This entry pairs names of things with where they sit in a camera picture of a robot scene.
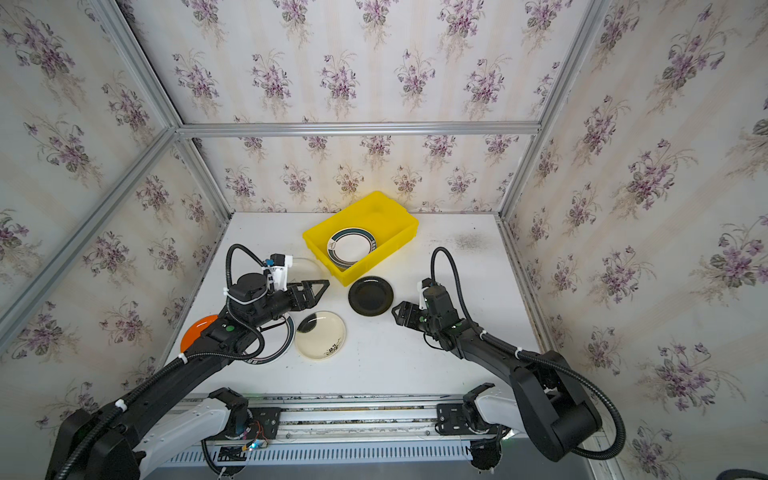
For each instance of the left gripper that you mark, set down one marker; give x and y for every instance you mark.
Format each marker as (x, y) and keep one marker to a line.
(298, 295)

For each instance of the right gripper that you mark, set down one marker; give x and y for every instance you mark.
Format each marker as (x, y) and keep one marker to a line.
(411, 315)

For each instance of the translucent white plate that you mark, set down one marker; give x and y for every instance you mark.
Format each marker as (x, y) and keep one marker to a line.
(305, 269)

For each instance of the black plate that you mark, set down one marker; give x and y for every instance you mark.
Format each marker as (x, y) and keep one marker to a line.
(370, 296)

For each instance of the cream plate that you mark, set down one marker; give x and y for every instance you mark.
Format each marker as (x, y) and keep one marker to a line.
(320, 335)

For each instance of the white plate green red rim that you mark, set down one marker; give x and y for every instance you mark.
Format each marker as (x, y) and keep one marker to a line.
(348, 246)

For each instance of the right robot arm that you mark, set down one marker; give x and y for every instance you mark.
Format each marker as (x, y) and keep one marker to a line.
(553, 401)

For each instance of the green rim plate under arm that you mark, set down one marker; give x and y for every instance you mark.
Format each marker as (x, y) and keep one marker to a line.
(278, 336)

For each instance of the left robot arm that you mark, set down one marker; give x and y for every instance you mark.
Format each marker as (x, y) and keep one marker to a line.
(101, 445)

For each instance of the yellow plastic bin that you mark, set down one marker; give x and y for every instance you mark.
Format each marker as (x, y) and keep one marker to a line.
(389, 222)

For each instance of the orange plate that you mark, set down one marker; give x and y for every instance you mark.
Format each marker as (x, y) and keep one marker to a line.
(195, 331)

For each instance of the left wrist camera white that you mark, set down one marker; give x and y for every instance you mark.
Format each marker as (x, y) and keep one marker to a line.
(276, 270)

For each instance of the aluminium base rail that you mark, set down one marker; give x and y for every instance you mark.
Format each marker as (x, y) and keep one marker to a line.
(348, 429)

